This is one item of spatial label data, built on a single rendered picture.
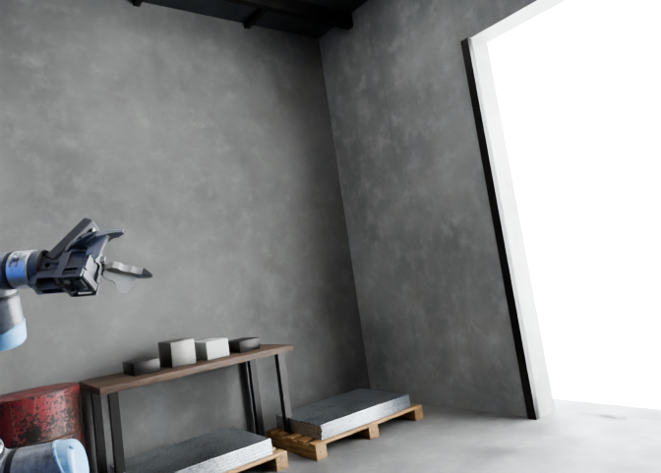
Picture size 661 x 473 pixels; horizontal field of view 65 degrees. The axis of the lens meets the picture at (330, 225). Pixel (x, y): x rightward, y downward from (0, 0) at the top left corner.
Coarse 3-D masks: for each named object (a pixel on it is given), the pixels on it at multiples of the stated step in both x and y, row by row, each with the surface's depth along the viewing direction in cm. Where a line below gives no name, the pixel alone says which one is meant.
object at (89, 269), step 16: (32, 256) 99; (64, 256) 99; (80, 256) 99; (32, 272) 98; (48, 272) 99; (64, 272) 97; (80, 272) 96; (96, 272) 102; (32, 288) 98; (48, 288) 98; (64, 288) 99; (80, 288) 99; (96, 288) 102
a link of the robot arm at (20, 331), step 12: (0, 300) 101; (12, 300) 102; (0, 312) 101; (12, 312) 102; (0, 324) 101; (12, 324) 102; (24, 324) 106; (0, 336) 101; (12, 336) 102; (24, 336) 105; (0, 348) 102
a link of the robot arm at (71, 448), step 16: (16, 448) 118; (32, 448) 116; (48, 448) 116; (64, 448) 116; (80, 448) 121; (16, 464) 113; (32, 464) 113; (48, 464) 113; (64, 464) 114; (80, 464) 118
